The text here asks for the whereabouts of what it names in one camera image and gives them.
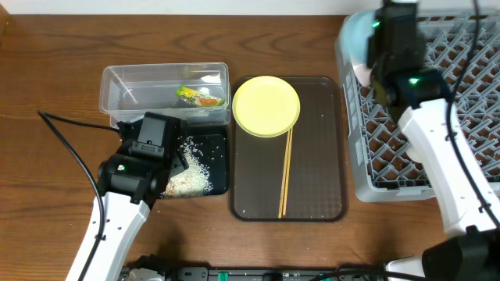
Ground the brown serving tray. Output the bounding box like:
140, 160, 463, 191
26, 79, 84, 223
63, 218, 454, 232
230, 76, 348, 222

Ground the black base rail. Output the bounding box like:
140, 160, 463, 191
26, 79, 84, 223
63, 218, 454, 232
120, 255, 427, 281

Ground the clear plastic bin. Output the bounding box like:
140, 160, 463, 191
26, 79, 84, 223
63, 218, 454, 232
99, 62, 231, 126

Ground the grey dishwasher rack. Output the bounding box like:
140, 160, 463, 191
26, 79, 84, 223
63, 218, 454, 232
335, 35, 478, 208

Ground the yellow plate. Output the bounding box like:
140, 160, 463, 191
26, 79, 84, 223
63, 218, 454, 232
232, 76, 301, 137

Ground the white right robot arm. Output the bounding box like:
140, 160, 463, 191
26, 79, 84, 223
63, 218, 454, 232
367, 1, 499, 280

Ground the rice food waste pile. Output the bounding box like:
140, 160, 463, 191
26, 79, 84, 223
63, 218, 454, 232
160, 134, 228, 199

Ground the green snack wrapper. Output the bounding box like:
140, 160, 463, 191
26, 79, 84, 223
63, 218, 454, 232
176, 85, 225, 107

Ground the white cup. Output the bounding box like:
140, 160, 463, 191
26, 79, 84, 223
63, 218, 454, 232
405, 141, 422, 163

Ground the light blue bowl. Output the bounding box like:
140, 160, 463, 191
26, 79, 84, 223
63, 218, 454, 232
339, 10, 375, 64

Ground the pink bowl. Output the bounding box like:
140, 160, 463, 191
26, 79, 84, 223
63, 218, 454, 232
352, 61, 372, 87

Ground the black waste tray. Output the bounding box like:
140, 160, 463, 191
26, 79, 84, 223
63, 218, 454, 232
120, 124, 230, 198

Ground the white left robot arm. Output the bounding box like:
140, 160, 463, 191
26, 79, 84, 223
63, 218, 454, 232
67, 112, 188, 280

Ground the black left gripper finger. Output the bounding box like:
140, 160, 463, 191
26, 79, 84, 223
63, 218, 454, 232
169, 162, 184, 179
175, 150, 189, 172

